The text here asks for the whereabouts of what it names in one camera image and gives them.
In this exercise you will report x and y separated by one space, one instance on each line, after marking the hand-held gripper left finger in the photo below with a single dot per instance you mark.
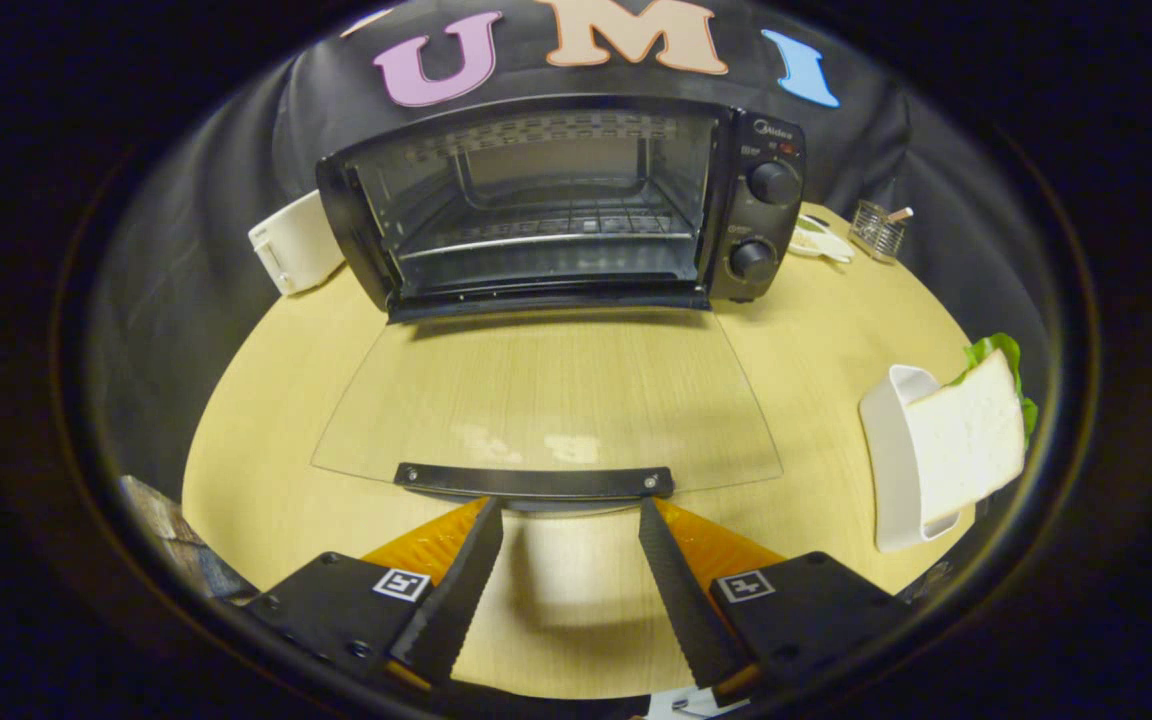
456 590

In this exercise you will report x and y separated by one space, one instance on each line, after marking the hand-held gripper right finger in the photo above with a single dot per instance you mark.
681 590

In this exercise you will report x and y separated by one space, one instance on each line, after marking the lettuce sandwich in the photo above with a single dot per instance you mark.
966 440

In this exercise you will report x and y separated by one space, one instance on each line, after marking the black toaster oven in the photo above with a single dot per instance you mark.
756 215

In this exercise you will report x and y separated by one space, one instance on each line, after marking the white rectangular tray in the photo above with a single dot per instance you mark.
886 460

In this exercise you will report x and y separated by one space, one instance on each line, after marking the white divided dish of beans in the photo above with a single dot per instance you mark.
821 240

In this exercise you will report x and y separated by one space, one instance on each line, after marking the white small appliance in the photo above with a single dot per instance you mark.
296 245

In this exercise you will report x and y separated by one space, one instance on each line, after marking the black backdrop cloth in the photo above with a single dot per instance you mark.
206 230

